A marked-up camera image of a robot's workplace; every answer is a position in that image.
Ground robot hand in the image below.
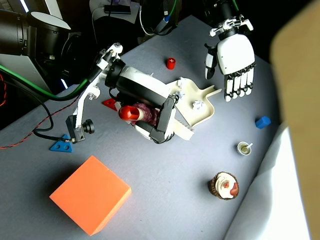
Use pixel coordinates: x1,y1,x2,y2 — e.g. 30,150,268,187
204,33,257,103
116,65,179,145

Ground cream brush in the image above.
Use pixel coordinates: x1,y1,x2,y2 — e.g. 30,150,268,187
118,101,195,142

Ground cream plastic dustpan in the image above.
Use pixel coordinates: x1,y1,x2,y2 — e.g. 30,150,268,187
166,77,223,128

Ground red cylinder with white cross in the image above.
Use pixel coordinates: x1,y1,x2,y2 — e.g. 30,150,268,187
165,57,177,70

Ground red triangle block with holes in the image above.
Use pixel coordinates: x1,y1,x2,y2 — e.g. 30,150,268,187
102,98,120,112

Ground white plug with blue tip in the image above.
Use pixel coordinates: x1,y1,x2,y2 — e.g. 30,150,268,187
152,15,175,33

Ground tan board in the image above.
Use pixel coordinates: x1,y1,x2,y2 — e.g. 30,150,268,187
271,0,320,240

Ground black box device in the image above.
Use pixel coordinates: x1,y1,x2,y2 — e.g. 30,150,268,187
103,4,132,15

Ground small bowl with green soup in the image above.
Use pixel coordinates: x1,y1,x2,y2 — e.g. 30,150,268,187
236,141,254,156

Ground blue triangle block with holes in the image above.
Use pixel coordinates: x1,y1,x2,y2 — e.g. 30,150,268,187
49,134,73,153

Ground grey table cloth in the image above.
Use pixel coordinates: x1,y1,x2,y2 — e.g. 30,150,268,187
0,14,288,240

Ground orange foam cube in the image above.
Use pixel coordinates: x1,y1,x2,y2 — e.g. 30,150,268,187
49,154,133,237

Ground toy cupcake with cream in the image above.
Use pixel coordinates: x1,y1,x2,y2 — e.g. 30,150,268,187
208,171,240,201

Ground white backdrop cloth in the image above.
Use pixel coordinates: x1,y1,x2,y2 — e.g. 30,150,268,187
223,122,312,240

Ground white cable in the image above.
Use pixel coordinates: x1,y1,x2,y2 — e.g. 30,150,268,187
138,2,155,36

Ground white bracket with black camera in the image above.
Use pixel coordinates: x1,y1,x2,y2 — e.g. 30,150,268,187
65,42,125,145

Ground black camera cable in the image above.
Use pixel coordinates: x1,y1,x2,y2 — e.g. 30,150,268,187
0,71,76,143

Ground green cable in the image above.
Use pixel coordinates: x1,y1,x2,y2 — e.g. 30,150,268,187
0,64,90,101

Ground red twisted wire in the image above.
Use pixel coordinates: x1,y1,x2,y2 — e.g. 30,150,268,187
0,73,85,151

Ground white post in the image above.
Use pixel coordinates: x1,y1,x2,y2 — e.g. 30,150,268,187
44,0,63,20

